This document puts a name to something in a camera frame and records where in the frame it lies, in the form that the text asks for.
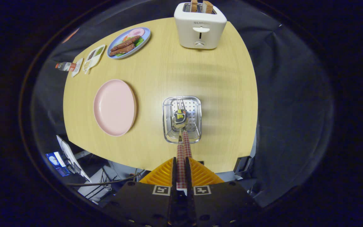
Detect white square coaster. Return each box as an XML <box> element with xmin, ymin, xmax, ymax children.
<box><xmin>71</xmin><ymin>58</ymin><xmax>84</xmax><ymax>78</ymax></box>

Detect pink ham slice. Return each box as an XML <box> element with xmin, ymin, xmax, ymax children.
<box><xmin>128</xmin><ymin>28</ymin><xmax>145</xmax><ymax>38</ymax></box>

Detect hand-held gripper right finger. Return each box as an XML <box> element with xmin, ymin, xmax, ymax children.
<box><xmin>185</xmin><ymin>157</ymin><xmax>260</xmax><ymax>227</ymax></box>

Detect brown meat strip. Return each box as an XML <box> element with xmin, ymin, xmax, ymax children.
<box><xmin>110</xmin><ymin>44</ymin><xmax>135</xmax><ymax>57</ymax></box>
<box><xmin>111</xmin><ymin>36</ymin><xmax>141</xmax><ymax>52</ymax></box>

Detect blue plate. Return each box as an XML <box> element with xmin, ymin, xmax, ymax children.
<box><xmin>107</xmin><ymin>27</ymin><xmax>151</xmax><ymax>59</ymax></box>

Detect clear bottle with red label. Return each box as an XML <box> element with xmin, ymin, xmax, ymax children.
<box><xmin>55</xmin><ymin>62</ymin><xmax>77</xmax><ymax>72</ymax></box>

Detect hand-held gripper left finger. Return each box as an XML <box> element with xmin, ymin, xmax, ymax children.
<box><xmin>104</xmin><ymin>157</ymin><xmax>178</xmax><ymax>227</ymax></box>

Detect white toaster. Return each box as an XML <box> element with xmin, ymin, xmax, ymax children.
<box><xmin>174</xmin><ymin>2</ymin><xmax>228</xmax><ymax>50</ymax></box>

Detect small black box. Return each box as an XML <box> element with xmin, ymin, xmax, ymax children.
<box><xmin>234</xmin><ymin>156</ymin><xmax>252</xmax><ymax>174</ymax></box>

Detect spoon with red checked handle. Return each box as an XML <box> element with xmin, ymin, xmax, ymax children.
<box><xmin>171</xmin><ymin>109</ymin><xmax>187</xmax><ymax>190</ymax></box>

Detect fork with red checked handle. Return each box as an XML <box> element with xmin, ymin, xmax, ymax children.
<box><xmin>178</xmin><ymin>100</ymin><xmax>193</xmax><ymax>159</ymax></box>

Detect white divided condiment tray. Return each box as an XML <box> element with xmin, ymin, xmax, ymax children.
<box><xmin>83</xmin><ymin>44</ymin><xmax>106</xmax><ymax>74</ymax></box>

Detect white board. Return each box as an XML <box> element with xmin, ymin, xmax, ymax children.
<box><xmin>56</xmin><ymin>135</ymin><xmax>91</xmax><ymax>183</ymax></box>

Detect perforated metal basket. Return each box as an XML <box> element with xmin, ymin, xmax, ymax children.
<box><xmin>162</xmin><ymin>96</ymin><xmax>202</xmax><ymax>144</ymax></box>

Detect pink plate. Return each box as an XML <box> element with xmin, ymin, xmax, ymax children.
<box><xmin>93</xmin><ymin>79</ymin><xmax>137</xmax><ymax>137</ymax></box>

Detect green lettuce leaves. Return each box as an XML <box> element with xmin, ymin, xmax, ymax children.
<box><xmin>115</xmin><ymin>37</ymin><xmax>145</xmax><ymax>57</ymax></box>

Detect laptop screen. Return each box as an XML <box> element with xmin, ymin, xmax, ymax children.
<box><xmin>45</xmin><ymin>152</ymin><xmax>71</xmax><ymax>177</ymax></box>

